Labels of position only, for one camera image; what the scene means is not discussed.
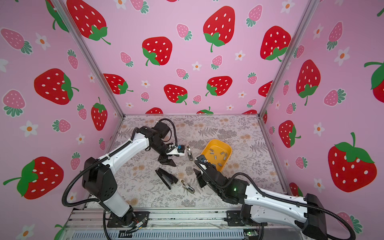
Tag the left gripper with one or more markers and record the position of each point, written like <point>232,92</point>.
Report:
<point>165,159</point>

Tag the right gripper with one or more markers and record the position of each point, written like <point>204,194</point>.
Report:
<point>198,174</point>

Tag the yellow plastic tray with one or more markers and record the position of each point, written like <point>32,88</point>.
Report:
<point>217,153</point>

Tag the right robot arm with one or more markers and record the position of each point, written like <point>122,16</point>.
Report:
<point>261,206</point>

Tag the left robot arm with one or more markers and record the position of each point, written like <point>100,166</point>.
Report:
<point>98,175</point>

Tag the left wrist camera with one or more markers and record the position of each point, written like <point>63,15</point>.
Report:
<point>181,149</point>

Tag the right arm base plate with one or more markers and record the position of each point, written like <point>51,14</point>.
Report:
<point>234,219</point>

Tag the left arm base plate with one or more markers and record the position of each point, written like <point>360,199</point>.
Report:
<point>130,220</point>

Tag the aluminium front rail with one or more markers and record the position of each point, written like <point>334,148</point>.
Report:
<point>173,224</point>

